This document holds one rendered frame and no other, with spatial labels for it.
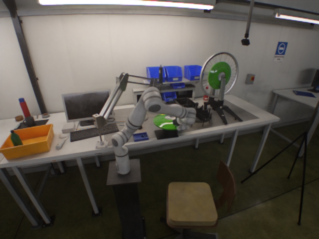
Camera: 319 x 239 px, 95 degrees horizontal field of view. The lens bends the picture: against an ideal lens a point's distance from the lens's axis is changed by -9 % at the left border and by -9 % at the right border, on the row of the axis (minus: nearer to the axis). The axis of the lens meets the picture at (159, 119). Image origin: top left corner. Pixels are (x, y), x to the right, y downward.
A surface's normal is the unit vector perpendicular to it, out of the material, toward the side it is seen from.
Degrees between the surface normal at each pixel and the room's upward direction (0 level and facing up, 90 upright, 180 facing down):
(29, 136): 86
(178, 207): 0
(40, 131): 86
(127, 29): 90
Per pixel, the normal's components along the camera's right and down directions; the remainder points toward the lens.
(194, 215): 0.00, -0.89
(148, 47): 0.28, 0.44
